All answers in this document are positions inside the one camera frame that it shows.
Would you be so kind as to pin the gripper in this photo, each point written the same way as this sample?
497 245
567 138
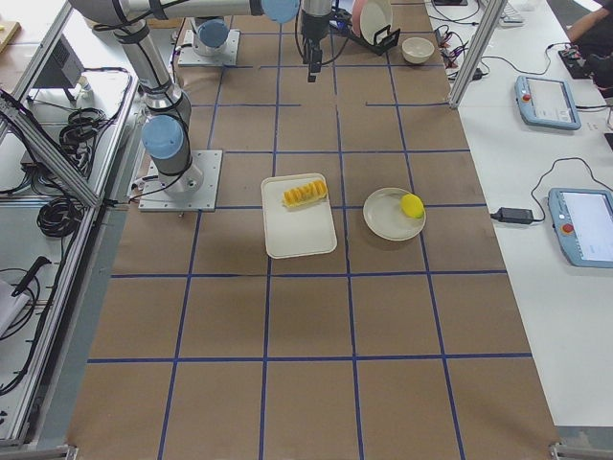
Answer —
312 28

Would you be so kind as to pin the spiral bread roll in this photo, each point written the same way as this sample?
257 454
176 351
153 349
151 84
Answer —
311 192

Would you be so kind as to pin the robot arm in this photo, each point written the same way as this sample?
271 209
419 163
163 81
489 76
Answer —
166 134
209 32

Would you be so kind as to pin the pink plate in rack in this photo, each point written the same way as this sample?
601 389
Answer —
357 8

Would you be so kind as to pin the cream plate in rack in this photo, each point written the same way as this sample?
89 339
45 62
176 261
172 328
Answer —
375 15

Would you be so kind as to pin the cream round plate with lemon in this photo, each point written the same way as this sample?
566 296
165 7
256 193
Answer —
384 217

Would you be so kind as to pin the black dish rack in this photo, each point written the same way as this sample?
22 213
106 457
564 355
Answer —
384 40

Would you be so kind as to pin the cream bowl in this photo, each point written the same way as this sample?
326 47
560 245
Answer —
417 50

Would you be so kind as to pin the cream rectangular tray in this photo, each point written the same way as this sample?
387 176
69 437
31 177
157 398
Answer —
294 231

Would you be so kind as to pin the yellow lemon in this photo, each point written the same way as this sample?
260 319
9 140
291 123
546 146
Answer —
412 206

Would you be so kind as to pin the far teach pendant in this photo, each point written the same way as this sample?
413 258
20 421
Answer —
546 103

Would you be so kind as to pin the teach pendant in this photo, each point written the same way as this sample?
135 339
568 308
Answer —
582 220
546 103

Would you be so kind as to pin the black power adapter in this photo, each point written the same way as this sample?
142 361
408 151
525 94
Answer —
513 215

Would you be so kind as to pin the grey control box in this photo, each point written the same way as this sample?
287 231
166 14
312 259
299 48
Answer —
62 69

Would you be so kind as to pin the person in black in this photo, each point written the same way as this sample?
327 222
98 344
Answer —
592 33

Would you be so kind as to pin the near teach pendant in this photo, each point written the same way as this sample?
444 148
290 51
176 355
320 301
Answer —
582 220

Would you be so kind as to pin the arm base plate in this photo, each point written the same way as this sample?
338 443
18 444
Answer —
195 190
193 53

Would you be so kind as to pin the aluminium frame post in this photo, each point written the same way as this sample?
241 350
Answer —
476 49

